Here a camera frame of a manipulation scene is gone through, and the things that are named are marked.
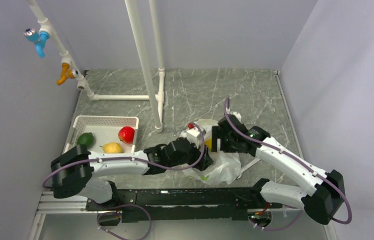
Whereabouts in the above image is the white plastic bag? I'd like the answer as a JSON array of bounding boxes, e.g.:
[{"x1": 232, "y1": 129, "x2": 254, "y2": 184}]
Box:
[{"x1": 182, "y1": 119, "x2": 241, "y2": 186}]

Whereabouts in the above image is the red fake fruit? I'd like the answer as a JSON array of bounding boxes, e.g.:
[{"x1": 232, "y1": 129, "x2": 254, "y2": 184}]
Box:
[{"x1": 118, "y1": 126, "x2": 136, "y2": 144}]

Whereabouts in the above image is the yellow fake pear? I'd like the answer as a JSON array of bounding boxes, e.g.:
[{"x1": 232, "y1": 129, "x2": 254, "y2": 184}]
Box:
[{"x1": 101, "y1": 142, "x2": 124, "y2": 154}]

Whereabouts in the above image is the green fake fruit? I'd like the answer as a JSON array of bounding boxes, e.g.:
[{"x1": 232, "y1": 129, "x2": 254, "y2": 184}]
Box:
[{"x1": 76, "y1": 132, "x2": 95, "y2": 149}]

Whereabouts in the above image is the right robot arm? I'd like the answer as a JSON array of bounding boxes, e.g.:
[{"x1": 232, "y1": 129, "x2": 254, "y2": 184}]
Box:
[{"x1": 211, "y1": 114, "x2": 346, "y2": 225}]

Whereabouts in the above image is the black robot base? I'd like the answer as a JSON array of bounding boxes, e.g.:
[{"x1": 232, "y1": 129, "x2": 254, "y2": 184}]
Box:
[{"x1": 85, "y1": 187, "x2": 281, "y2": 223}]

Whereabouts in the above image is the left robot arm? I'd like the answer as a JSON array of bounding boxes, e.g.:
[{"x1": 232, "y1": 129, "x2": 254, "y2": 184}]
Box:
[{"x1": 46, "y1": 137, "x2": 214, "y2": 210}]

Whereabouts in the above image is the yellow fake fruit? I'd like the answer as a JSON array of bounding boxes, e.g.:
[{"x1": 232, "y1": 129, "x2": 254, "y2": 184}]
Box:
[{"x1": 204, "y1": 138, "x2": 212, "y2": 150}]

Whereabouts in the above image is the silver wrench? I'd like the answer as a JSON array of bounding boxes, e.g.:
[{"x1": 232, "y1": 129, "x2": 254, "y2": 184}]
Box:
[{"x1": 237, "y1": 158, "x2": 260, "y2": 179}]

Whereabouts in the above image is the white plastic basket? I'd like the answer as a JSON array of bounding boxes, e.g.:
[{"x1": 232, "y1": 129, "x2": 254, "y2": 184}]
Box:
[{"x1": 63, "y1": 115, "x2": 139, "y2": 153}]

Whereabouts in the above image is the orange valve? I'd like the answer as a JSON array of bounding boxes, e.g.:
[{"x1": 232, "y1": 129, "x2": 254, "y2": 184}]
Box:
[{"x1": 56, "y1": 62, "x2": 79, "y2": 86}]

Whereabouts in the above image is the blue valve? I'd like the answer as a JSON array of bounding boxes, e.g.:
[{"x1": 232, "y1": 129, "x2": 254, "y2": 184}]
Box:
[{"x1": 23, "y1": 28, "x2": 50, "y2": 58}]

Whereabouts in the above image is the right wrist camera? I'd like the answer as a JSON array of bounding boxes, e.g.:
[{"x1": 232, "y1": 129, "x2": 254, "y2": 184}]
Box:
[{"x1": 229, "y1": 111, "x2": 242, "y2": 122}]

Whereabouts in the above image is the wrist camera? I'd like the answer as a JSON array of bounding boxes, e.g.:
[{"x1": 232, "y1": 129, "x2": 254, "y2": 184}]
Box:
[
  {"x1": 229, "y1": 111, "x2": 242, "y2": 122},
  {"x1": 186, "y1": 122, "x2": 207, "y2": 147}
]

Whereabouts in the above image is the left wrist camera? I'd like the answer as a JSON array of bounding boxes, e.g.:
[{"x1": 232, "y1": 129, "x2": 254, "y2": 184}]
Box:
[{"x1": 186, "y1": 122, "x2": 207, "y2": 147}]

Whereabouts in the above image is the white PVC pipe frame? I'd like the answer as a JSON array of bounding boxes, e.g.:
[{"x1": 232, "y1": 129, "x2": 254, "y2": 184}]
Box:
[{"x1": 27, "y1": 0, "x2": 166, "y2": 133}]

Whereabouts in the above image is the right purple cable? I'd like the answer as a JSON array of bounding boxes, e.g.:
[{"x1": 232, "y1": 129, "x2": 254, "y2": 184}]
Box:
[{"x1": 223, "y1": 96, "x2": 354, "y2": 225}]

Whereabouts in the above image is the purple cable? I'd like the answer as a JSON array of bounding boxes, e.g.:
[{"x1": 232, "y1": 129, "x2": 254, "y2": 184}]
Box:
[
  {"x1": 223, "y1": 96, "x2": 354, "y2": 225},
  {"x1": 42, "y1": 122, "x2": 206, "y2": 190}
]

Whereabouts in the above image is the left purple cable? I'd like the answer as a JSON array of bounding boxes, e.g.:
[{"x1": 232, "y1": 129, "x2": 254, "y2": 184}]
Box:
[{"x1": 42, "y1": 122, "x2": 206, "y2": 190}]

